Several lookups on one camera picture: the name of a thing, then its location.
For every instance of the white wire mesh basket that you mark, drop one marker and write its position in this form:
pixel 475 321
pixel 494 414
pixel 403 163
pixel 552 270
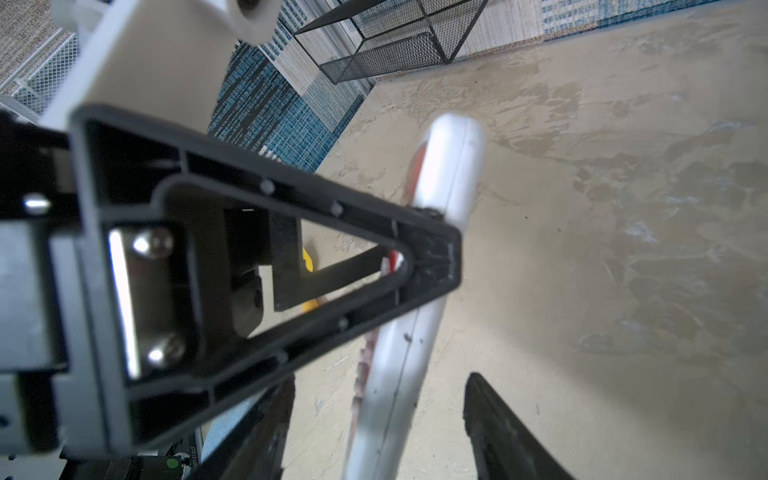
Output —
pixel 29 90

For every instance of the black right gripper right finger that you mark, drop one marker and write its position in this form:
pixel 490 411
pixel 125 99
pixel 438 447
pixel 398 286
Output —
pixel 503 447

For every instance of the black wire mesh shelf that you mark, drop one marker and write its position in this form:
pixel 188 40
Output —
pixel 364 39

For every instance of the yellow scraper with blue tip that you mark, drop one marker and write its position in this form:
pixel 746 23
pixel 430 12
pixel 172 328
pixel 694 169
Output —
pixel 311 300

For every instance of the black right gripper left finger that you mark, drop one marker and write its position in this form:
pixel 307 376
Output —
pixel 179 290

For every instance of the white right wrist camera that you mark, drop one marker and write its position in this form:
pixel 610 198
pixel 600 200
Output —
pixel 166 59

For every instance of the white remote with red buttons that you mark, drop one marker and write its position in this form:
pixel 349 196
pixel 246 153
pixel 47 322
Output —
pixel 442 184

